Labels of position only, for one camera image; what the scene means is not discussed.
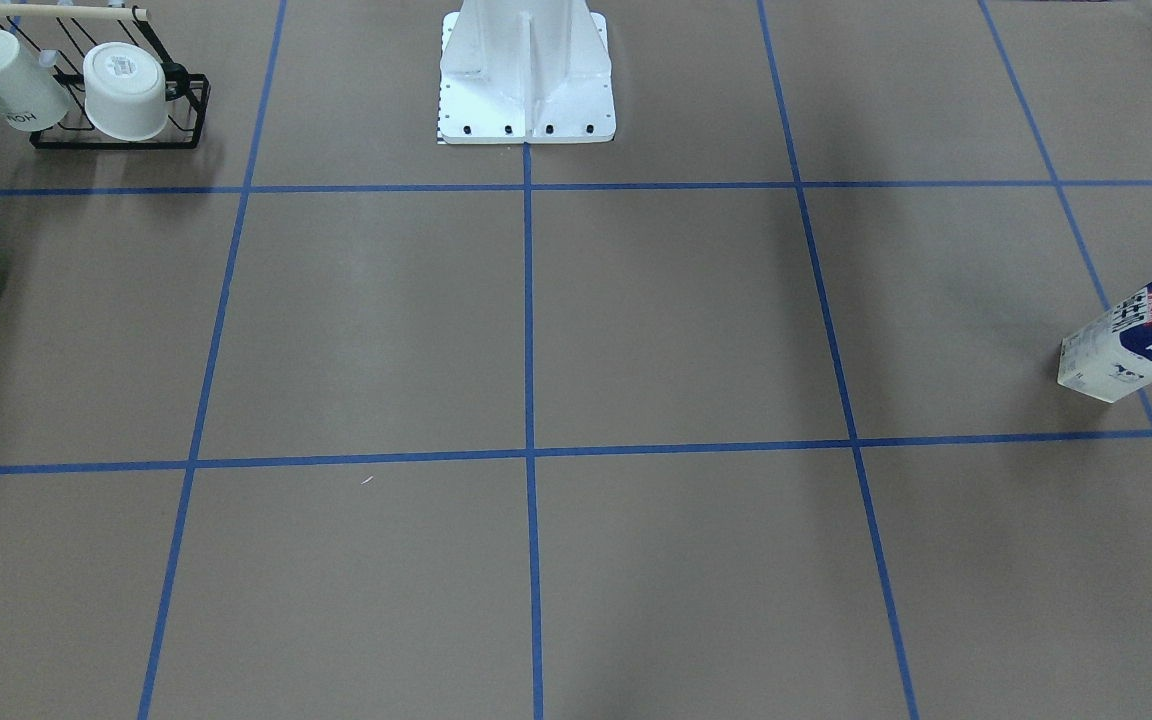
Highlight blue white milk carton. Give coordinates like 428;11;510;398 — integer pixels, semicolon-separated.
1056;281;1152;404

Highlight white ribbed mug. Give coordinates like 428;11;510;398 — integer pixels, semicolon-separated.
0;29;71;132

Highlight white mug bottom up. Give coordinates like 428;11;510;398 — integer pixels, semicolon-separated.
81;41;168;142

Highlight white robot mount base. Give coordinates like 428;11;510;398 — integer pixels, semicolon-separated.
435;1;617;145

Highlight black wire mug rack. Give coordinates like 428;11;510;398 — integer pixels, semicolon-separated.
0;1;211;151

